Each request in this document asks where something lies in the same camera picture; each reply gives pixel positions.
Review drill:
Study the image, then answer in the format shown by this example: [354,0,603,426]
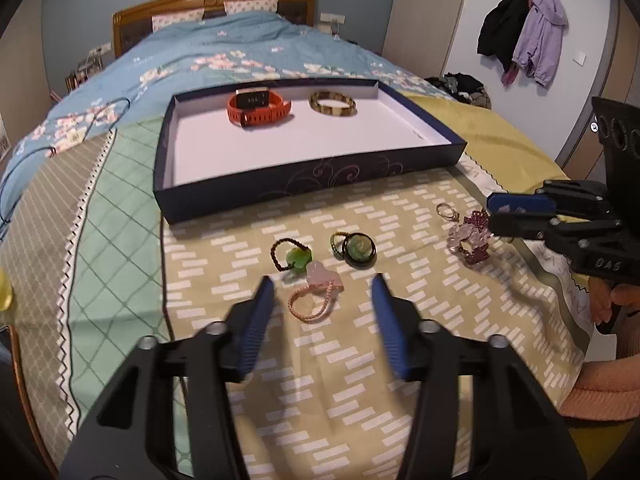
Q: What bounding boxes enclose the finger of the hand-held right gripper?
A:
[488,212,626,256]
[487,180,614,221]

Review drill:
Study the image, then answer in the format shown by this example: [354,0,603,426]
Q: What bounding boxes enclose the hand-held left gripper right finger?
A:
[371,273,587,480]

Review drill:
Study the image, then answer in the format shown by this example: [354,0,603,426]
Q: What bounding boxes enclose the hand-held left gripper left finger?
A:
[59,275,276,480]

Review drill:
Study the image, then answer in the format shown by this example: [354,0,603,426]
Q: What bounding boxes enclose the clear bead bracelet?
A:
[447,225,493,253]

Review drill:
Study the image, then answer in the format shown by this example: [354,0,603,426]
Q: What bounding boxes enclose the black ring green bead pendant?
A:
[329,230,378,268]

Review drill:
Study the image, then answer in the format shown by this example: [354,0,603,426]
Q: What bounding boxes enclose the green pendant with dark cord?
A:
[270,237,313,277]

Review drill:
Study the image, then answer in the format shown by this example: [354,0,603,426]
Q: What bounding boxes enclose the pink pendant with pink cord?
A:
[287,260,346,323]

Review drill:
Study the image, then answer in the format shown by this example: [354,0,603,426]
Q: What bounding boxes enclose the navy shallow box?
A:
[152,78,468,225]

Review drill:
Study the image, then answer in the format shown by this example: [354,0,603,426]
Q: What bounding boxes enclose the person's right forearm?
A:
[557,355,640,423]

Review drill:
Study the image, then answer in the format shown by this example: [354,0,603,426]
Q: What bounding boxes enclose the person's right hand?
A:
[589,277,640,325]

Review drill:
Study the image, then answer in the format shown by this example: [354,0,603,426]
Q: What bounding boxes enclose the yellow blanket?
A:
[405,92,571,196]

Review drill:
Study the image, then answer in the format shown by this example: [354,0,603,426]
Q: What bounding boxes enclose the olive cloth with white dashes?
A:
[160,160,596,480]

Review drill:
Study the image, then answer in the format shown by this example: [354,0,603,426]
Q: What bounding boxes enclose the pile of dark clothes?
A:
[424,72,492,109]

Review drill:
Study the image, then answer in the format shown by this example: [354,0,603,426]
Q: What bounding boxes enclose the green and grey quilt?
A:
[0,120,176,461]

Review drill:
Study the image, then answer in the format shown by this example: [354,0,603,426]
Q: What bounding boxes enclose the purple jacket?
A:
[501,0,568,88]

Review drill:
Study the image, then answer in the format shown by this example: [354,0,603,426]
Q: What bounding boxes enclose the black jacket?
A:
[476,0,530,72]

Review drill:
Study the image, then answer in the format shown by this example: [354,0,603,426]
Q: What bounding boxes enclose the orange smart watch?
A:
[227,88,293,128]

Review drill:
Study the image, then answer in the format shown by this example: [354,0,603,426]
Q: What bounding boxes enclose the tortoiseshell bangle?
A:
[307,91,357,117]

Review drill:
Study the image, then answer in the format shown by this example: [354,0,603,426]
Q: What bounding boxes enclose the phone with brown case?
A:
[0,325,56,466]

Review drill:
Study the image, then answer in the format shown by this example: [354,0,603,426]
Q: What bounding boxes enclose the yellow lidded container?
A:
[0,267,15,311]

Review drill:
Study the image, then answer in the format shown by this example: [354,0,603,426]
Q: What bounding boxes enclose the blue floral duvet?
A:
[0,11,453,231]

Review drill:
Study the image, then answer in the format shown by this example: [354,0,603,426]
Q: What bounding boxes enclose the nightstand clutter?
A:
[65,55,106,92]

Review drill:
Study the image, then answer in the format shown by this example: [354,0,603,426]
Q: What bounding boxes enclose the dotted white pillow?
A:
[223,0,278,17]
[151,9,203,33]

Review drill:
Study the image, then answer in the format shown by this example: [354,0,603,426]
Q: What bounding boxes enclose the black charger cable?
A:
[0,97,132,226]

